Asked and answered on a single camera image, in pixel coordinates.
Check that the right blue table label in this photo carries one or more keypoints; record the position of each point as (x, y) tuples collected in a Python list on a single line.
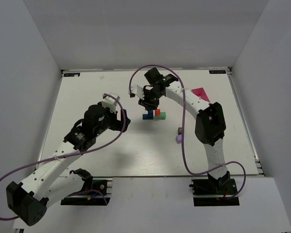
[(217, 72)]

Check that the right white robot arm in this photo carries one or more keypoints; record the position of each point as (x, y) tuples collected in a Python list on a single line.
[(210, 123)]

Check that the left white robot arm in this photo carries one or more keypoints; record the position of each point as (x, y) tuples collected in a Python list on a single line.
[(30, 198)]

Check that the blue table label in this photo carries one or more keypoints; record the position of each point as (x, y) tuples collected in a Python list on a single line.
[(217, 72), (71, 74)]

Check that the grey wood block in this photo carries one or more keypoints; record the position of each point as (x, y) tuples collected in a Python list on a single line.
[(180, 130)]

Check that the red wood block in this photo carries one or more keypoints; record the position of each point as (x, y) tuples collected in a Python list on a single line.
[(157, 113)]

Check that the dark blue wood block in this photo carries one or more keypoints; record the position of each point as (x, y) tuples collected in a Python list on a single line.
[(147, 117)]

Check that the left blue table label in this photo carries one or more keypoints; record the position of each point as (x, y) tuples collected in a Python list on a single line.
[(71, 74)]

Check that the pink plastic box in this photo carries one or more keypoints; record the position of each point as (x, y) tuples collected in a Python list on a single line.
[(200, 92)]

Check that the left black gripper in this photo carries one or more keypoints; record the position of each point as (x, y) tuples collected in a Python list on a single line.
[(122, 120)]

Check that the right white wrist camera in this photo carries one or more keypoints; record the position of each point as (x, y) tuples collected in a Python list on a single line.
[(136, 91)]

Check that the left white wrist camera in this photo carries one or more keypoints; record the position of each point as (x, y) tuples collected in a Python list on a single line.
[(109, 101)]

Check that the green wood block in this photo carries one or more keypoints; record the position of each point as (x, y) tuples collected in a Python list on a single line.
[(161, 116)]

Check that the lilac wood block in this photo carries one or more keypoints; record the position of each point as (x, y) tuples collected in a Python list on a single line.
[(179, 139)]

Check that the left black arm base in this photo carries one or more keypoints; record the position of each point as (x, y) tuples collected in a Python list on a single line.
[(98, 194)]

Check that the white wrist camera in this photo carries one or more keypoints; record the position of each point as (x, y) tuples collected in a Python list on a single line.
[(109, 101), (136, 91)]

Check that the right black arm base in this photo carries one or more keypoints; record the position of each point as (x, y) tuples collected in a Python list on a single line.
[(206, 196)]

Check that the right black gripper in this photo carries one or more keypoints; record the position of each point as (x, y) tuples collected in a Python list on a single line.
[(148, 103)]

